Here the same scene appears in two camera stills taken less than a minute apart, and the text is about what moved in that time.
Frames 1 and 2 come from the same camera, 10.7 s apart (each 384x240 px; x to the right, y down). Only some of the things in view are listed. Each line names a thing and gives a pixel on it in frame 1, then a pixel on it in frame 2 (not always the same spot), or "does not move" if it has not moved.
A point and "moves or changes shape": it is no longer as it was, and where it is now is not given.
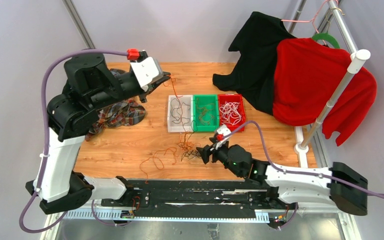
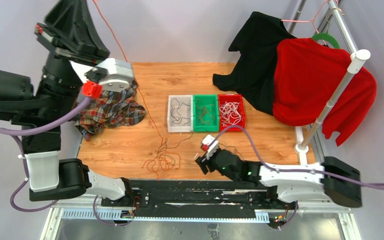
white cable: [230, 114] does not move
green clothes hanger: [326, 36] does not move
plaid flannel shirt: [127, 112] does not move
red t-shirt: [307, 75] does not move
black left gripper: [166, 76] -> [72, 19]
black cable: [176, 110] does not move
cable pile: [191, 154] moves or changes shape
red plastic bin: [231, 111] does not move
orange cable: [188, 149] -> [166, 157]
